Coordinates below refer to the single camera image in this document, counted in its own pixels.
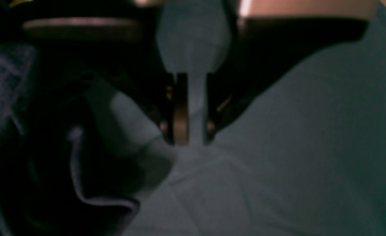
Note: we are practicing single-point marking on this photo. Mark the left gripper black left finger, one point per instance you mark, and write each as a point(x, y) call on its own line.
point(118, 39)

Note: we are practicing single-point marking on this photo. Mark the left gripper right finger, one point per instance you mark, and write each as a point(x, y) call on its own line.
point(262, 51)

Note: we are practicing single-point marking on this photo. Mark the blue-grey heathered T-shirt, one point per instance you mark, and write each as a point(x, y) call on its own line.
point(56, 177)

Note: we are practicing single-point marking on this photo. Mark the teal table cloth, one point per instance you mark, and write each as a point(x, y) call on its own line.
point(308, 158)

